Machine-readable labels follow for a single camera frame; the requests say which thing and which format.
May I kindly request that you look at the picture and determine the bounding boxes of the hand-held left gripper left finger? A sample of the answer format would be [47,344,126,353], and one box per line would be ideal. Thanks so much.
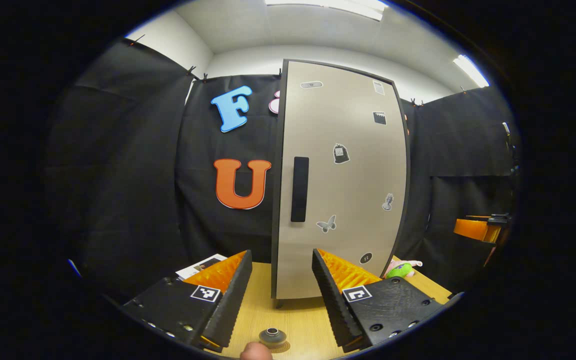
[120,250,254,353]

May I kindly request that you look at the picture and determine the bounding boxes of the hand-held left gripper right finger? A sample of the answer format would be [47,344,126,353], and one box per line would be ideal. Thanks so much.
[311,248,451,352]

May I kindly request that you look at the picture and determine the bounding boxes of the silver bottle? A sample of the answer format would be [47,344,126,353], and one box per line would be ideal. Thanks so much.
[259,327,288,349]

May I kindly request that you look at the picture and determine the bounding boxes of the round cork coaster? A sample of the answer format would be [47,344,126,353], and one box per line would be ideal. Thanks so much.
[258,341,292,354]

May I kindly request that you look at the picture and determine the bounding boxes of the grey cabinet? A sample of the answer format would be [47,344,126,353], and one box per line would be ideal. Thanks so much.
[270,58,413,308]

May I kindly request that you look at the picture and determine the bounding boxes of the white book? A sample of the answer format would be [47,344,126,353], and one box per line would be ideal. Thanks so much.
[175,253,229,281]

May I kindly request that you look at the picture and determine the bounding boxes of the green pink plush toy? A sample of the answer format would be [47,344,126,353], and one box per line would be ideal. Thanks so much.
[384,259,424,279]

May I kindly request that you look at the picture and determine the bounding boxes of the black backdrop cloth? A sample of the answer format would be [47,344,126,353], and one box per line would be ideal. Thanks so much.
[48,37,521,301]

